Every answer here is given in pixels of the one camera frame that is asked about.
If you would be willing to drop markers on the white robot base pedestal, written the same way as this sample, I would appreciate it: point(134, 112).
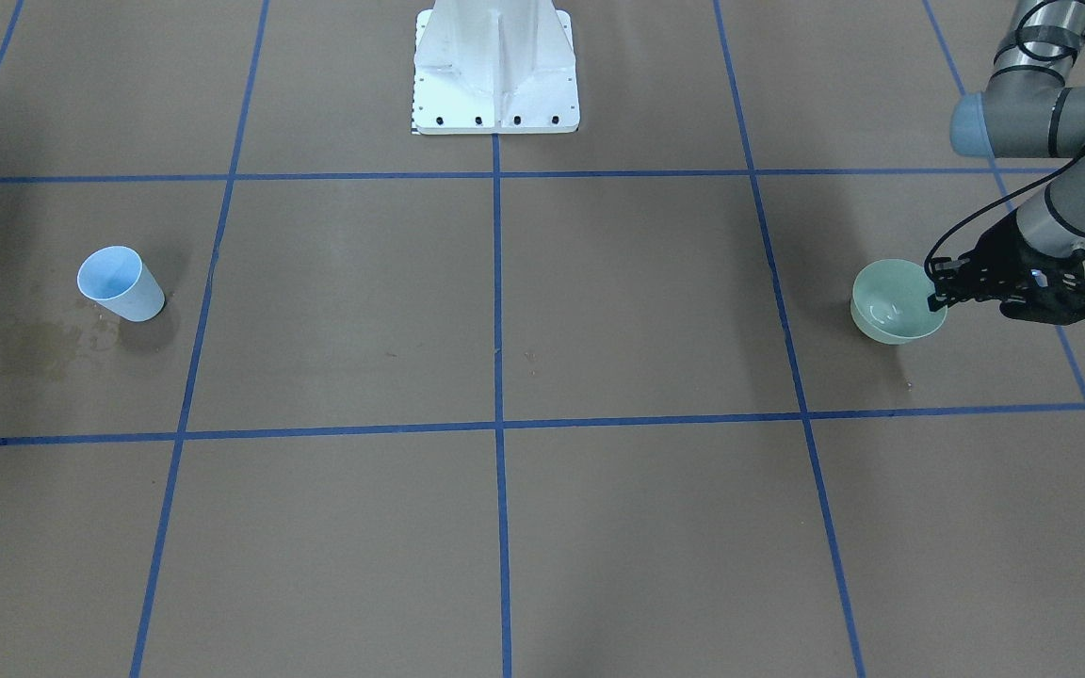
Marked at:
point(494, 68)

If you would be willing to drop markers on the mint green ceramic bowl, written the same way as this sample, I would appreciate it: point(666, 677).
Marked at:
point(889, 302)

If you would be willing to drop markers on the light blue plastic cup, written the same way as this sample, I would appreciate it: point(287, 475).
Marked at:
point(118, 279)

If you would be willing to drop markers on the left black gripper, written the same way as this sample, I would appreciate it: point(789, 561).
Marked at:
point(1001, 252)

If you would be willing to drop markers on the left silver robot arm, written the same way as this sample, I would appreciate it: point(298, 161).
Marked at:
point(1033, 107)

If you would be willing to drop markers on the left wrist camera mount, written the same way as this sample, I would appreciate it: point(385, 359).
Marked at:
point(1047, 290)

